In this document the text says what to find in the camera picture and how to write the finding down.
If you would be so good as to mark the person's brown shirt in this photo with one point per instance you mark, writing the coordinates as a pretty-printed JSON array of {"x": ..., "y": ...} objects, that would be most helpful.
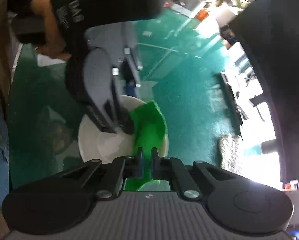
[{"x": 0, "y": 30}]

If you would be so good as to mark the silver pebbled pad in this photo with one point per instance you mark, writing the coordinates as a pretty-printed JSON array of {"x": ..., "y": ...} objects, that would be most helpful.
[{"x": 230, "y": 152}]

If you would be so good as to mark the person's left hand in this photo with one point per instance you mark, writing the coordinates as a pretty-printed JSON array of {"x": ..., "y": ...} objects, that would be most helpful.
[{"x": 55, "y": 45}]

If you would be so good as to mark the dark cylinder post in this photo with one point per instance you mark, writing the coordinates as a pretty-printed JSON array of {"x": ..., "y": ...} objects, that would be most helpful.
[{"x": 270, "y": 147}]

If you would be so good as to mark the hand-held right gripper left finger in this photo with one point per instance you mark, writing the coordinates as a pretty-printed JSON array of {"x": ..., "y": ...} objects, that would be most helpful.
[{"x": 139, "y": 166}]

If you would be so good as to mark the person's left forearm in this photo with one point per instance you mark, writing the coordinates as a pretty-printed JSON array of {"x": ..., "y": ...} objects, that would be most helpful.
[{"x": 42, "y": 5}]

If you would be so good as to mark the monitor stand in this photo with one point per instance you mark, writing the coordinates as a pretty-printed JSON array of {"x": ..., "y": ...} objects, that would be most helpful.
[{"x": 260, "y": 105}]

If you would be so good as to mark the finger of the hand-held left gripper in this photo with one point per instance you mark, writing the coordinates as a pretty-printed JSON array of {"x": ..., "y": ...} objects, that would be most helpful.
[
  {"x": 125, "y": 122},
  {"x": 132, "y": 67}
]

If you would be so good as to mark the white bowl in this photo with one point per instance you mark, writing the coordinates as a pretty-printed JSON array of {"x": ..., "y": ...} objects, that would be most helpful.
[{"x": 107, "y": 145}]

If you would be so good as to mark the white paper sheet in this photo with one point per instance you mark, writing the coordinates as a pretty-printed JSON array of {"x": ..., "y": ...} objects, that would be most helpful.
[{"x": 48, "y": 60}]

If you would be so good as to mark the black monitor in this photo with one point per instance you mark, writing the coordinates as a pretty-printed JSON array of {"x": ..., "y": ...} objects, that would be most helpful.
[{"x": 284, "y": 55}]

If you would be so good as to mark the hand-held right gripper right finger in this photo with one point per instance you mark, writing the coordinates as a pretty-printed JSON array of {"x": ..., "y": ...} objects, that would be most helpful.
[{"x": 154, "y": 166}]

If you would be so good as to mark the green cloth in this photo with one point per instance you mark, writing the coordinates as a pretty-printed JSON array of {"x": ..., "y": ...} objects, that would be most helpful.
[{"x": 149, "y": 127}]

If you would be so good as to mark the orange container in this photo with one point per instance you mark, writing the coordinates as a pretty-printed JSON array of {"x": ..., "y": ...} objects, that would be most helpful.
[{"x": 202, "y": 14}]

